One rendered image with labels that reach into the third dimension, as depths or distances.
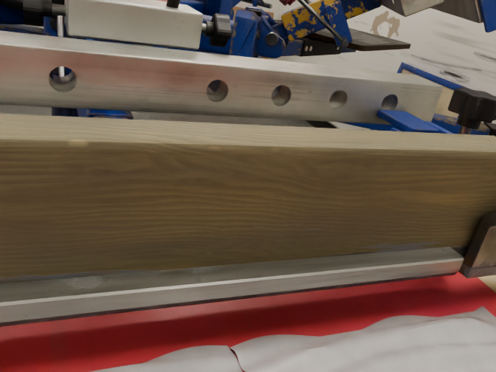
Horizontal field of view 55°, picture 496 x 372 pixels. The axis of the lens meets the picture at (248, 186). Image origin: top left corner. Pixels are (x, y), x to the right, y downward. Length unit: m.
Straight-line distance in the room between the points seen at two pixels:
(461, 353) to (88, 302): 0.19
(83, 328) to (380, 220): 0.16
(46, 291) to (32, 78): 0.25
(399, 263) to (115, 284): 0.15
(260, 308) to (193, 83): 0.24
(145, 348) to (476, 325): 0.19
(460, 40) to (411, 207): 2.66
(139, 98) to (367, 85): 0.24
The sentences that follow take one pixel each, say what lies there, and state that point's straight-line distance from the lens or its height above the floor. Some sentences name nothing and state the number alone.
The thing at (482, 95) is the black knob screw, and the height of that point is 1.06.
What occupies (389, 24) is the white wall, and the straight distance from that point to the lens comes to 3.39.
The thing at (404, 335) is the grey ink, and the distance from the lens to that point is 0.29.
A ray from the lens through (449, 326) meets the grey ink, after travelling 0.31.
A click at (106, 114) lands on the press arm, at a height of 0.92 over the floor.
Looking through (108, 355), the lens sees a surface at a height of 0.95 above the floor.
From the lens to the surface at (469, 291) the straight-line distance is 0.37.
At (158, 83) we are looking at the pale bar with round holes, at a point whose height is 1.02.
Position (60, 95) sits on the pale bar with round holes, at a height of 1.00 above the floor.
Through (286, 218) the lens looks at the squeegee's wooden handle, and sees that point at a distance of 0.24.
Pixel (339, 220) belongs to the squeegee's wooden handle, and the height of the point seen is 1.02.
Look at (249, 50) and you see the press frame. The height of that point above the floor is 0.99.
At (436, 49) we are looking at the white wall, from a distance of 3.03.
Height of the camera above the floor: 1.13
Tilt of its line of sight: 25 degrees down
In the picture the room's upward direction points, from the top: 11 degrees clockwise
